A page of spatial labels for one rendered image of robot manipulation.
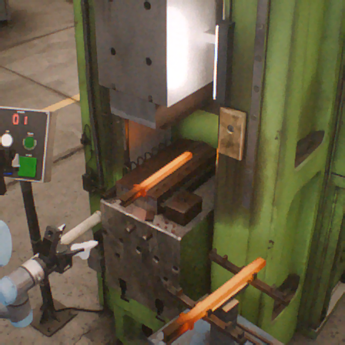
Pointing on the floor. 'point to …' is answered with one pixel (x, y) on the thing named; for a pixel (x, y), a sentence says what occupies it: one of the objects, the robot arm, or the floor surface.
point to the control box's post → (35, 235)
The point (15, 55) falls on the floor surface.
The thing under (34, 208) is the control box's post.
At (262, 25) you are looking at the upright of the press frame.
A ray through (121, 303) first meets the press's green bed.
